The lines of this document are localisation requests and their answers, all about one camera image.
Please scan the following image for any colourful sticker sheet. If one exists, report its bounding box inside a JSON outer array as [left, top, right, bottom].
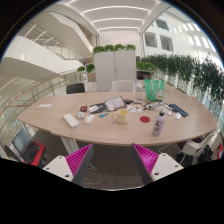
[[126, 104, 143, 113]]

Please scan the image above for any row of green hedge plants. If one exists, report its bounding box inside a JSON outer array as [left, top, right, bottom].
[[136, 53, 224, 104]]

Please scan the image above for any pale yellow mug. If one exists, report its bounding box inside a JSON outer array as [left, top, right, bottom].
[[110, 108, 130, 125]]

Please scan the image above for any clear plastic bottle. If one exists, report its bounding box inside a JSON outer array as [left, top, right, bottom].
[[134, 81, 144, 102]]

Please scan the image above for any flat round red coaster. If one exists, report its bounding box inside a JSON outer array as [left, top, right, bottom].
[[139, 115, 152, 124]]

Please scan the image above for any tangled black cable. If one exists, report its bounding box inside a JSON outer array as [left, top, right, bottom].
[[141, 98, 173, 112]]

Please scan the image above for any open printed booklet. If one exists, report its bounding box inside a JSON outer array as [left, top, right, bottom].
[[104, 95, 128, 112]]

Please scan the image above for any planter box with green plants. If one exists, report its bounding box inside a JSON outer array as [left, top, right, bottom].
[[76, 63, 97, 83]]

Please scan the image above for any lavender bottle with black cap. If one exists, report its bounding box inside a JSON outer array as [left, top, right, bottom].
[[151, 111, 166, 138]]

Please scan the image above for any dark blue flat case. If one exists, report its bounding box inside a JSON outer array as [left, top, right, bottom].
[[168, 103, 190, 118]]

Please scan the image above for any black chair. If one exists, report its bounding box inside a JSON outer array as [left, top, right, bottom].
[[65, 82, 86, 95]]

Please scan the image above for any black notebook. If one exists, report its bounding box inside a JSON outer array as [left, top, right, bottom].
[[88, 102, 108, 115]]

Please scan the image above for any white computer mouse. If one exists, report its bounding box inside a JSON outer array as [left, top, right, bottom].
[[83, 114, 96, 125]]

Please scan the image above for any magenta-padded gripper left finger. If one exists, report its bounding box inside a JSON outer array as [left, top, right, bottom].
[[42, 143, 95, 187]]

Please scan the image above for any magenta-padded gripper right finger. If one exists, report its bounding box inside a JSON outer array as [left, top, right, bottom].
[[131, 142, 185, 186]]

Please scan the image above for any white cabinet topped with plants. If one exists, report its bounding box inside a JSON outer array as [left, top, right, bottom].
[[92, 43, 138, 93]]

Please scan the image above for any green tote bag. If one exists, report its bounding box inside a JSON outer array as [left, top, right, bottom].
[[143, 79, 166, 102]]

